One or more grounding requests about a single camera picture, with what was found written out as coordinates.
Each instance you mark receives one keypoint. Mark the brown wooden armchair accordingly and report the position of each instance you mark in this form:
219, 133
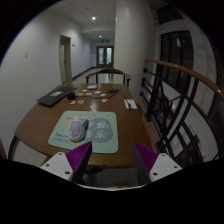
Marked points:
110, 64
108, 70

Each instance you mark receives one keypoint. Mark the glazed double door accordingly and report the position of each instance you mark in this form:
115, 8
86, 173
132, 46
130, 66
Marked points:
105, 56

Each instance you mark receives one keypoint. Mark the small tan sticker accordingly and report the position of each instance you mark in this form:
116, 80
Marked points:
80, 94
72, 102

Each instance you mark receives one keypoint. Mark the black closed laptop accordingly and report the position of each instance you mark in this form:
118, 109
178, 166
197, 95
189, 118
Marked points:
56, 96

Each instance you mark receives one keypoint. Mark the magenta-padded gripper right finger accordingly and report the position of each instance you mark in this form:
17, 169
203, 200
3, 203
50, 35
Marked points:
155, 163

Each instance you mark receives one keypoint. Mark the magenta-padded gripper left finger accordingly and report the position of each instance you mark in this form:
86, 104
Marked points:
78, 158

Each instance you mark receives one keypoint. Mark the open side door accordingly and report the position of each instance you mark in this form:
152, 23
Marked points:
65, 60

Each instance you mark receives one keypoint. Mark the black railing with wooden handrail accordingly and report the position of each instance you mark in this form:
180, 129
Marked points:
180, 66

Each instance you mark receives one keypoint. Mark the white booklet with black strip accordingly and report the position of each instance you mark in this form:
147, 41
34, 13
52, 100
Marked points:
130, 104

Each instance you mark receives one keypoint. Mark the dark framed window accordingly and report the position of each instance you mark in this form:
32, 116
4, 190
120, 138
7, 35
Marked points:
176, 56

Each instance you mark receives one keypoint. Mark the white perforated computer mouse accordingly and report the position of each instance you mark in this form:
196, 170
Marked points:
78, 130

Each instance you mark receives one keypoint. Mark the small white box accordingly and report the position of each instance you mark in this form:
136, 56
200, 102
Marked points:
92, 87

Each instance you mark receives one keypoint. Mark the small black box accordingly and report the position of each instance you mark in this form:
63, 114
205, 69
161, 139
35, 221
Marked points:
71, 96

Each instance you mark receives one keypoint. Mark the small white sticker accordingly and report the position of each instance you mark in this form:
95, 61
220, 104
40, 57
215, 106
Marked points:
80, 101
93, 107
88, 94
84, 90
97, 92
104, 100
103, 95

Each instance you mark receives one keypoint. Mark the green exit sign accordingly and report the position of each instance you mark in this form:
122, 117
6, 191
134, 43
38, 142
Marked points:
105, 40

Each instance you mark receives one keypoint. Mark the green cartoon-print mouse pad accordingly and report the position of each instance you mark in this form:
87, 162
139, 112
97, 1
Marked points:
103, 133

